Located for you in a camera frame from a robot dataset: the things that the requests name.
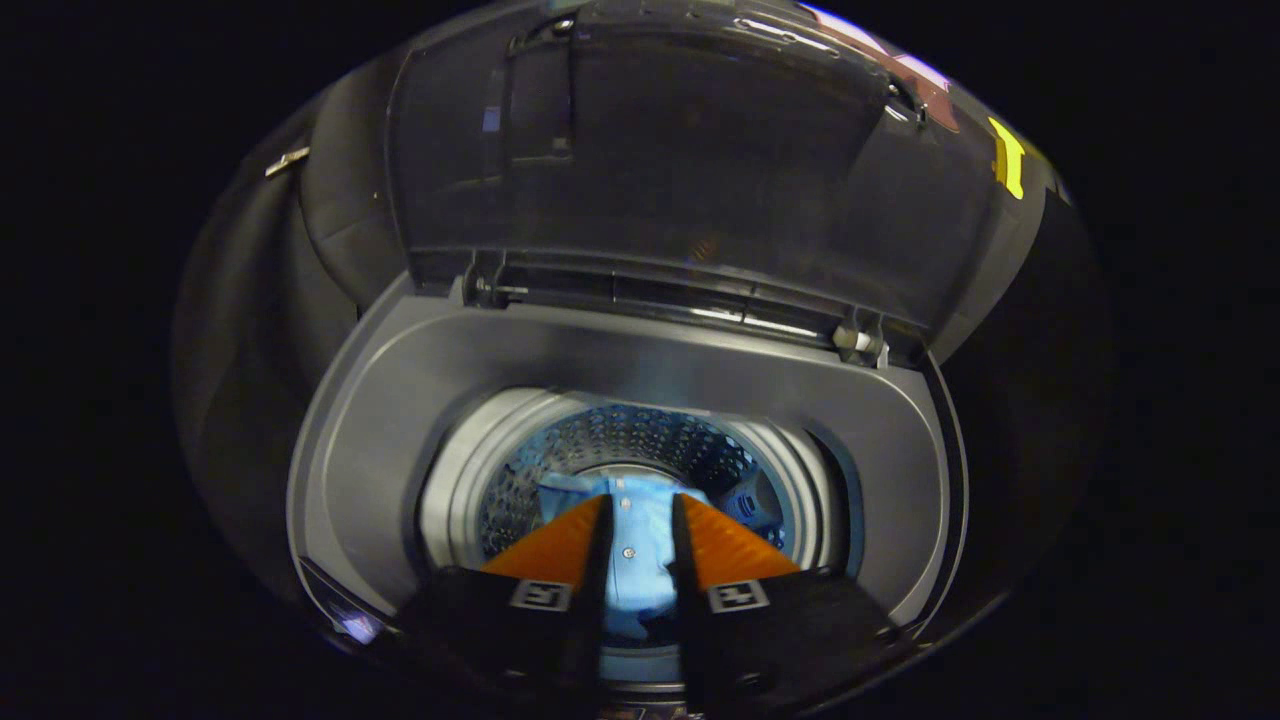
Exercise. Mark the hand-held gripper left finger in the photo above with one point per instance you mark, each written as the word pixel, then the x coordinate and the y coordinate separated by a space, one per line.
pixel 590 610

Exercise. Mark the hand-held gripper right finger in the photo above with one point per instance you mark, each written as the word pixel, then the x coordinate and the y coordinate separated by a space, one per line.
pixel 690 610

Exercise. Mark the light blue polo shirt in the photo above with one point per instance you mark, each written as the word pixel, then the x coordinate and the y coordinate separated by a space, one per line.
pixel 640 560

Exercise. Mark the dark washing machine lid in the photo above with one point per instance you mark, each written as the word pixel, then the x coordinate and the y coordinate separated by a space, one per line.
pixel 700 150

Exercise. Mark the silver clip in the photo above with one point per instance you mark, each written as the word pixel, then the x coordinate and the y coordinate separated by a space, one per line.
pixel 287 161

